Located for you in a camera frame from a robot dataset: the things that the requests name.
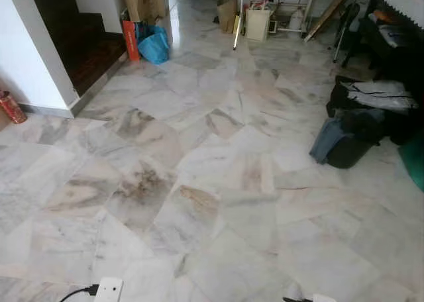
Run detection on dark wooden staircase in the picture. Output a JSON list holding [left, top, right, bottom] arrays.
[[30, 0, 128, 96]]

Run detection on white plastic jug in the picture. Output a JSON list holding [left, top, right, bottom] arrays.
[[288, 7, 306, 32]]

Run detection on orange red box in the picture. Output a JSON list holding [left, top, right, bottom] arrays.
[[122, 20, 140, 62]]

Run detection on metal wire rack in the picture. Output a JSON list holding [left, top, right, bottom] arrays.
[[270, 0, 315, 36]]

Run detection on grey white cloth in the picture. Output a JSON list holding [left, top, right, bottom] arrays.
[[344, 80, 417, 112]]

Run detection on table with white cloth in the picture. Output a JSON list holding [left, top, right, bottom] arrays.
[[363, 0, 424, 28]]

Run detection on large brown paper bag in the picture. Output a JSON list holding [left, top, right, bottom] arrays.
[[121, 0, 168, 23]]

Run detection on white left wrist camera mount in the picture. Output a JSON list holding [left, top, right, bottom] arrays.
[[93, 277, 124, 302]]

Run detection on cream tote bag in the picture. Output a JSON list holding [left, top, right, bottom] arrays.
[[244, 6, 272, 42]]

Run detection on small brown paper bag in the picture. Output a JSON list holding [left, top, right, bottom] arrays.
[[217, 0, 239, 34]]

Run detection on white broom stick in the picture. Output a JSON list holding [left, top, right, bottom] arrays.
[[233, 0, 246, 51]]

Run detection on wooden plank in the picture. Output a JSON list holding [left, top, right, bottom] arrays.
[[304, 0, 363, 43]]

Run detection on black folding chair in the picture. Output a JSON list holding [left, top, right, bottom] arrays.
[[333, 3, 364, 64]]

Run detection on blue jeans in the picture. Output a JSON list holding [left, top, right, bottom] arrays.
[[309, 119, 355, 165]]

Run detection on green plastic bag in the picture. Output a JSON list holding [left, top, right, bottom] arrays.
[[397, 136, 424, 191]]

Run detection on blue plastic bag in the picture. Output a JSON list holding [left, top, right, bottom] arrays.
[[136, 24, 171, 65]]

